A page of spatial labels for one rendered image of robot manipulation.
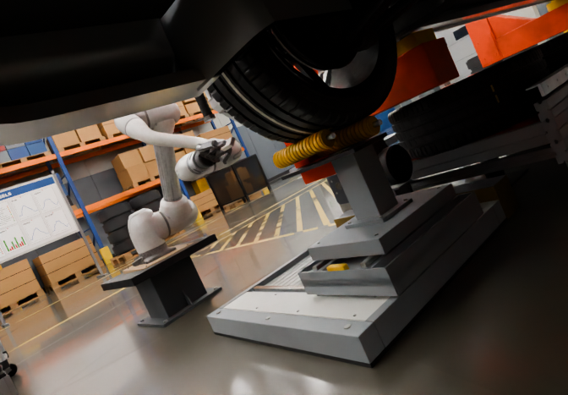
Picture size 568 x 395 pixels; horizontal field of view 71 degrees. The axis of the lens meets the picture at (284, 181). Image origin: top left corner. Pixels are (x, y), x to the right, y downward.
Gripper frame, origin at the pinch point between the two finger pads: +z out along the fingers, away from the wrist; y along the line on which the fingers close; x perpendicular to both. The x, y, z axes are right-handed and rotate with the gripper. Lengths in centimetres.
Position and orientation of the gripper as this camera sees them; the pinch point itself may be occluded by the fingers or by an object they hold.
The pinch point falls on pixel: (228, 144)
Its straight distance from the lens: 135.7
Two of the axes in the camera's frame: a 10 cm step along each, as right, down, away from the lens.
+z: 5.7, -2.1, -8.0
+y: -8.0, -3.9, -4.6
